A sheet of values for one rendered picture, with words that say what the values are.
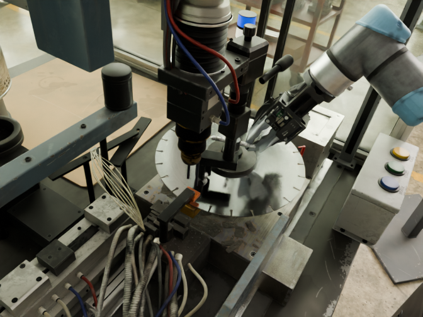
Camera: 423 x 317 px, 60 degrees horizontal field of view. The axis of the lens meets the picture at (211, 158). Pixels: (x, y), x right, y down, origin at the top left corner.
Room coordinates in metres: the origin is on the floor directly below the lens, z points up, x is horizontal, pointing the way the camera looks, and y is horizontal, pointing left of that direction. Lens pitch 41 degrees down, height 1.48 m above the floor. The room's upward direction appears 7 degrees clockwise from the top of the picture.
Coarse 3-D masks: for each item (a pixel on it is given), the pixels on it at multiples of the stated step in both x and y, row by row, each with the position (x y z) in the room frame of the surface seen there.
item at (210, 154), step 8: (224, 144) 0.53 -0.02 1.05; (232, 144) 0.53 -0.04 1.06; (208, 152) 0.54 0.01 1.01; (216, 152) 0.55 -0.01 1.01; (224, 152) 0.53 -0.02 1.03; (232, 152) 0.53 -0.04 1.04; (200, 160) 0.53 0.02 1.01; (208, 160) 0.53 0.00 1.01; (216, 160) 0.52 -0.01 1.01; (224, 160) 0.53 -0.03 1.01; (232, 160) 0.53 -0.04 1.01; (200, 168) 0.53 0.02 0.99; (208, 168) 0.54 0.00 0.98; (224, 168) 0.52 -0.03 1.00; (232, 168) 0.52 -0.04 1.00; (200, 176) 0.53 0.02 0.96
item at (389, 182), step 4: (388, 176) 0.67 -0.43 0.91; (384, 180) 0.65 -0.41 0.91; (388, 180) 0.65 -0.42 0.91; (392, 180) 0.66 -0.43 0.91; (396, 180) 0.66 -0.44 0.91; (384, 184) 0.64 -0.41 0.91; (388, 184) 0.64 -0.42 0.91; (392, 184) 0.64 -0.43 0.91; (396, 184) 0.64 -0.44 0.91; (388, 188) 0.63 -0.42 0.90; (392, 188) 0.63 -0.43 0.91; (396, 188) 0.63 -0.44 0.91
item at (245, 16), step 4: (240, 12) 0.92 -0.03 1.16; (244, 12) 0.92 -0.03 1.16; (248, 12) 0.93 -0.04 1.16; (252, 12) 0.93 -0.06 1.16; (240, 16) 0.90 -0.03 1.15; (244, 16) 0.89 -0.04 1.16; (248, 16) 0.90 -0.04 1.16; (252, 16) 0.90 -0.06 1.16; (240, 20) 0.90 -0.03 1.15; (244, 20) 0.90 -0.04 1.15; (248, 20) 0.89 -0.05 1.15; (252, 20) 0.90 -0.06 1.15; (240, 24) 0.90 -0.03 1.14; (244, 24) 0.90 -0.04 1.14
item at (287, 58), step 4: (284, 56) 0.57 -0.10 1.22; (288, 56) 0.57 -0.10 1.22; (280, 60) 0.55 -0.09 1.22; (284, 60) 0.55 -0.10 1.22; (288, 60) 0.56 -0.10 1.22; (292, 60) 0.56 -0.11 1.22; (276, 64) 0.55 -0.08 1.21; (280, 64) 0.55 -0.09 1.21; (284, 64) 0.55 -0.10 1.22; (288, 64) 0.55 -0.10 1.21; (272, 68) 0.54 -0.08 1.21; (276, 68) 0.54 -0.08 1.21; (280, 68) 0.54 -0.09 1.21; (284, 68) 0.55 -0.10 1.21; (268, 72) 0.53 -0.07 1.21; (272, 72) 0.53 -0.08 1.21; (276, 72) 0.53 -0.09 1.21; (264, 76) 0.52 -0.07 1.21; (268, 76) 0.52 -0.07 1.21; (272, 76) 0.53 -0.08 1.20; (260, 80) 0.51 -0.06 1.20; (264, 80) 0.51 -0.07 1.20; (268, 80) 0.52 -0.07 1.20
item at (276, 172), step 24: (168, 144) 0.63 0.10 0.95; (288, 144) 0.69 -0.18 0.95; (168, 168) 0.55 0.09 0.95; (192, 168) 0.56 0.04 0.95; (264, 168) 0.59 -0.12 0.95; (288, 168) 0.60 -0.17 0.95; (216, 192) 0.50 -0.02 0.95; (240, 192) 0.51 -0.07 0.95; (264, 192) 0.52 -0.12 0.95; (288, 192) 0.53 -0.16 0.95; (240, 216) 0.45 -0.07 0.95
